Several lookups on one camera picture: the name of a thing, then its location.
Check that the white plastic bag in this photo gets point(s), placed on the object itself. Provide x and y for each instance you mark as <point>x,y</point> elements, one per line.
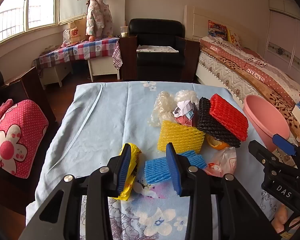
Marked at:
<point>66,37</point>

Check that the brown leaf blanket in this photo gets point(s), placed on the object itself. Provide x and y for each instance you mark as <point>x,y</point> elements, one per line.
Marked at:
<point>265,90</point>

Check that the light blue floral tablecloth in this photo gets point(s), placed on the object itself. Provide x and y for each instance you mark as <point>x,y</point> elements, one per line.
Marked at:
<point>102,130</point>

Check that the pink flower cushion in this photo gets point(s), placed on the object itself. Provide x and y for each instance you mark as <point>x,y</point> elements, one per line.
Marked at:
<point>22,130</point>

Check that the yellow flower pillow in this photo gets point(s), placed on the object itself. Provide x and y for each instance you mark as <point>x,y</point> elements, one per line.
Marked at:
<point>233,38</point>

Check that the pink padded jacket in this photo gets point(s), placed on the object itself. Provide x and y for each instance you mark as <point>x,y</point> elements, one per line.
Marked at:
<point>97,15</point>

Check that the checkered tablecloth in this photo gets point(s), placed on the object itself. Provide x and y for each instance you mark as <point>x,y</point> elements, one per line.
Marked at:
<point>90,47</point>

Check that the white bed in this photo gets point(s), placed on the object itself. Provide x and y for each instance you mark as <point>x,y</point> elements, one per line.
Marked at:
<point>215,67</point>

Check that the pink plastic bin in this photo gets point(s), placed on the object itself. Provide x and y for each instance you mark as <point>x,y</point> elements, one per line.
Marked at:
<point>262,115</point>

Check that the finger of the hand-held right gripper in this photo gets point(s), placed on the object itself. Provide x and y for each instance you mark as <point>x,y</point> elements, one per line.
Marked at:
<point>283,143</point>
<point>258,150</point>

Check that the black leather armchair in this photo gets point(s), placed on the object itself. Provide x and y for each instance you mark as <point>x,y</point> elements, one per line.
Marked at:
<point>155,30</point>

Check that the white blue paper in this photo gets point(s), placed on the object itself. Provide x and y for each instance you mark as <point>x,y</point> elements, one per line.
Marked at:
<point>186,106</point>

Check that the small orange fruit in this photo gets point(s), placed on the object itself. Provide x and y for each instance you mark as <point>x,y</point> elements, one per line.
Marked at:
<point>91,39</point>

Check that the armchair with pink cushion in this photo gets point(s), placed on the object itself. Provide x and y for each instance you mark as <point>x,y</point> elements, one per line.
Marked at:
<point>32,85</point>

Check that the dark red printed wrapper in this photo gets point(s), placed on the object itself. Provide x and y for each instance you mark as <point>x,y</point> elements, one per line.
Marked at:
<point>183,120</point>

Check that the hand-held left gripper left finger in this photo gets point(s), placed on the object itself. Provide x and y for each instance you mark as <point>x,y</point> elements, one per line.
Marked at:
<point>123,170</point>

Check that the red foam net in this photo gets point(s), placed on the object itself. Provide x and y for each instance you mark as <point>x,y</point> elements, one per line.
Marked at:
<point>227,115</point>

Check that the pink patchwork quilt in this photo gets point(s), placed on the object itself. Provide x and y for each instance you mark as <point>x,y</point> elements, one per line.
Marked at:
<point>252,62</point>

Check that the blue foam net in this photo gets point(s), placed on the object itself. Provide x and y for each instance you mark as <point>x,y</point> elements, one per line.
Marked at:
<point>155,170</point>

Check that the window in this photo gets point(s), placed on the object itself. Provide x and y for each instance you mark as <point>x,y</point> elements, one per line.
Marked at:
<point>37,5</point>

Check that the orange peel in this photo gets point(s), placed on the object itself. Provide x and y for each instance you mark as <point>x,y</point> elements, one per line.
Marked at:
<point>215,143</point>

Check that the brown paper shopping bag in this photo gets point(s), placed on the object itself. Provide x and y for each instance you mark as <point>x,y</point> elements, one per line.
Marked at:
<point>77,31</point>

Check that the clear plastic bag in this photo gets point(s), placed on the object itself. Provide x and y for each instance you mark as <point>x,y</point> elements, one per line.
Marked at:
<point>186,95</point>
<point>161,107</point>

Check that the drink cup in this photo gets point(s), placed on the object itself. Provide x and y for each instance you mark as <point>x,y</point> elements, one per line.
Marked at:
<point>124,32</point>

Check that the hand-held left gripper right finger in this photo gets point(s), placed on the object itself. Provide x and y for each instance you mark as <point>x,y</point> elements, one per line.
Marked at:
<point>173,170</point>

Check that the white seat cushion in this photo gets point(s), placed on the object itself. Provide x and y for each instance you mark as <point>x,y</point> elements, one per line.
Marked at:
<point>157,48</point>

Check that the window roller blind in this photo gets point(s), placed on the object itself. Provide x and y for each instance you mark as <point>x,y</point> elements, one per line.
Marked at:
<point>70,2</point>

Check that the colourful printed pillow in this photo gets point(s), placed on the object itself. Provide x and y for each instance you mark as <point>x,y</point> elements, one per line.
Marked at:
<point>217,30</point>

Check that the yellow foam net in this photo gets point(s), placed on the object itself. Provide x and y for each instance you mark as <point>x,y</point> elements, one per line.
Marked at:
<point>175,135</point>

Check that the person's right hand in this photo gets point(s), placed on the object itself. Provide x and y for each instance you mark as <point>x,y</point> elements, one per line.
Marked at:
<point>280,217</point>

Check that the white wardrobe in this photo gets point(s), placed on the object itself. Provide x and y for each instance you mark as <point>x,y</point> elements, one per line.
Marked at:
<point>282,30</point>

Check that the yellow plastic bag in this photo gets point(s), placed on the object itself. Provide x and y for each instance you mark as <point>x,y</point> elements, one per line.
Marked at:
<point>135,165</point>

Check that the black foam net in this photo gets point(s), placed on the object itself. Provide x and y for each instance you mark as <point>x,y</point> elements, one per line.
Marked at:
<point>207,125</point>

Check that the white desk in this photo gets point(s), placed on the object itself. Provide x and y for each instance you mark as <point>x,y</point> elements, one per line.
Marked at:
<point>102,66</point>

